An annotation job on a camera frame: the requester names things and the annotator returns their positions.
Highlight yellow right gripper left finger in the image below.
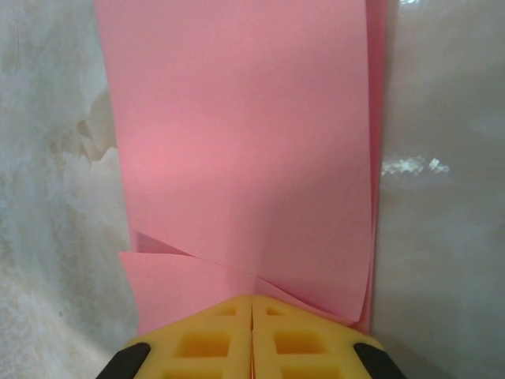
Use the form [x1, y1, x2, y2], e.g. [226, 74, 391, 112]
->
[96, 294, 253, 379]

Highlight pink paper sheet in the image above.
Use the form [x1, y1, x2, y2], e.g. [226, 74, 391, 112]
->
[93, 0, 390, 333]

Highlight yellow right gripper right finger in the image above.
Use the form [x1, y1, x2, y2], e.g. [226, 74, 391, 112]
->
[252, 294, 397, 379]

